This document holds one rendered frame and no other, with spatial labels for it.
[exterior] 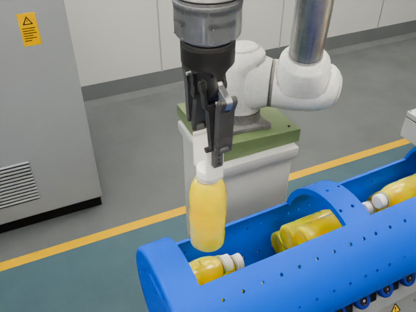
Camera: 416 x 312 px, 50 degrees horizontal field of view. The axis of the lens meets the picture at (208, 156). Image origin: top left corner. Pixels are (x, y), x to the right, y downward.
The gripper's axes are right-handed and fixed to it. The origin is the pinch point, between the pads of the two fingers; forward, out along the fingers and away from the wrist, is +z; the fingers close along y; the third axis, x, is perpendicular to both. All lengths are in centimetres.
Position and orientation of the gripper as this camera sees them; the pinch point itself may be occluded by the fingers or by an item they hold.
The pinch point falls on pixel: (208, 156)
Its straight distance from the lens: 72.4
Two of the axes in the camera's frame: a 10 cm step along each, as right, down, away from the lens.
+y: 4.4, 5.5, -7.1
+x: 9.0, -2.7, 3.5
